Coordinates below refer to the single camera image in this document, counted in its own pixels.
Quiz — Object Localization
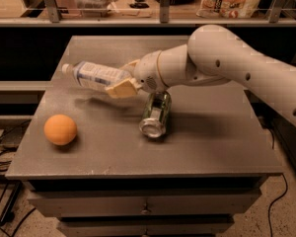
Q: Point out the metal shelf rail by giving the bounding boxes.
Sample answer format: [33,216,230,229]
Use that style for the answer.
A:
[0,0,296,27]

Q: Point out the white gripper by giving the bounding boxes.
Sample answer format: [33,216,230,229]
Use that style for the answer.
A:
[106,50,169,99]

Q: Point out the black cables on left floor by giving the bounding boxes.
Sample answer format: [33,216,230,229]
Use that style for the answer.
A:
[0,120,36,237]

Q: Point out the black cable on right floor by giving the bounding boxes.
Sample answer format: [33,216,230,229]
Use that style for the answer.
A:
[266,173,289,237]

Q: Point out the black power adapter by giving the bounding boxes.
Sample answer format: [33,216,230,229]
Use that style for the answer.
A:
[0,126,27,151]

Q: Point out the green aluminium can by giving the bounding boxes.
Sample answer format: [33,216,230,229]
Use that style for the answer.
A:
[139,92,172,138]

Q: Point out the clear plastic box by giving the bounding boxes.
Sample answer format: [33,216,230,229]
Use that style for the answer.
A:
[74,0,113,17]

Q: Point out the upper drawer with knob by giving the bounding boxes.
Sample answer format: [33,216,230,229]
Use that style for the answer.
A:
[28,189,260,217]

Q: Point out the printed snack bag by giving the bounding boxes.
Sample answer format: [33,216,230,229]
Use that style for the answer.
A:
[196,0,260,19]

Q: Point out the clear plastic bottle blue label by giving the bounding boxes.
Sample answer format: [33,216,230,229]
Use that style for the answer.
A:
[61,61,131,92]

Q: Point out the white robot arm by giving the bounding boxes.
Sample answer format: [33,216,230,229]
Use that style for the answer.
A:
[106,25,296,127]

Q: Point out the orange fruit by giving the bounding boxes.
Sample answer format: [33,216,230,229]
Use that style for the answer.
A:
[43,115,77,146]

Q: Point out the lower drawer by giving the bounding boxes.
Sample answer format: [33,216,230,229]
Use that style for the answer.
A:
[57,216,234,237]

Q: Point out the grey drawer cabinet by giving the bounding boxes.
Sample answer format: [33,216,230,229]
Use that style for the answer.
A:
[4,35,284,237]

